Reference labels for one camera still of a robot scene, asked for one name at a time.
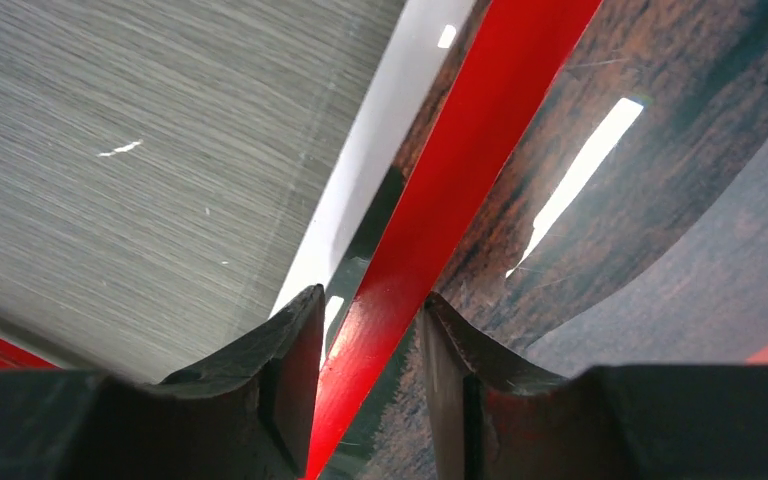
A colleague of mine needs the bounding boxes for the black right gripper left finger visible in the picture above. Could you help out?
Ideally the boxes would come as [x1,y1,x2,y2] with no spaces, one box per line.
[0,285,325,479]

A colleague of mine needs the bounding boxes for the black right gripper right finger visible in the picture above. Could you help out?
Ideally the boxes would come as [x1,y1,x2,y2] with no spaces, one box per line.
[417,293,768,479]

